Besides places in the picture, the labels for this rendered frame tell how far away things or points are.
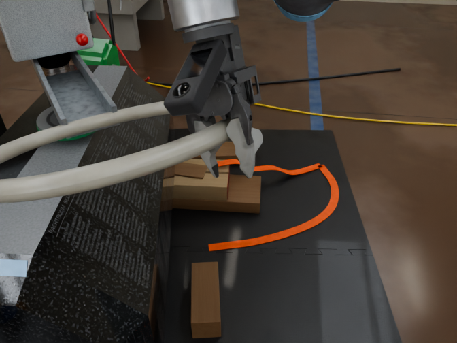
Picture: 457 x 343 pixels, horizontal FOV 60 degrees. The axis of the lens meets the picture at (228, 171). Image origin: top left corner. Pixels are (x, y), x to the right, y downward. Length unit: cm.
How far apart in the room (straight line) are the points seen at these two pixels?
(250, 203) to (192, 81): 173
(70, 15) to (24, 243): 61
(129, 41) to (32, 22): 316
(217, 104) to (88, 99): 59
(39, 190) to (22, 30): 75
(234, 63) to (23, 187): 32
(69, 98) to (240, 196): 133
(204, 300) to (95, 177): 131
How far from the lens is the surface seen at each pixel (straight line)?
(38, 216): 116
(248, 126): 53
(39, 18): 121
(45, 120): 144
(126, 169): 48
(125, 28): 430
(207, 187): 214
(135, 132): 158
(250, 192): 225
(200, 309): 172
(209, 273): 182
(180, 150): 50
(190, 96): 47
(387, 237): 229
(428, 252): 230
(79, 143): 139
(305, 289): 195
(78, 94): 112
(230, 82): 53
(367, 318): 193
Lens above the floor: 159
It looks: 39 degrees down
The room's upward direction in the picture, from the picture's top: straight up
